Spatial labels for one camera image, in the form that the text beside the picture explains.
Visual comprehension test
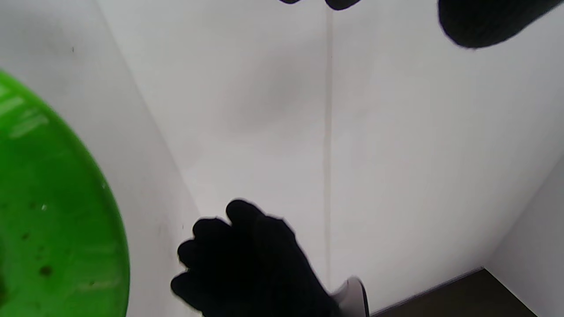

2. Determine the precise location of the green plastic bowl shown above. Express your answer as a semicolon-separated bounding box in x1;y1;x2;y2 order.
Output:
0;68;131;317

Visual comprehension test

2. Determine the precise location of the grey white right controller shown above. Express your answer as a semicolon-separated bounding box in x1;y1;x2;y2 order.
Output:
330;276;370;317

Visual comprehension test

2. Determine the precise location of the person's left hand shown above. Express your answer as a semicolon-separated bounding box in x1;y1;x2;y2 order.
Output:
278;0;564;49

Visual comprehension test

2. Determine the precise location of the person's right hand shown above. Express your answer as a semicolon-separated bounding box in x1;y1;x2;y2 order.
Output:
171;199;343;317

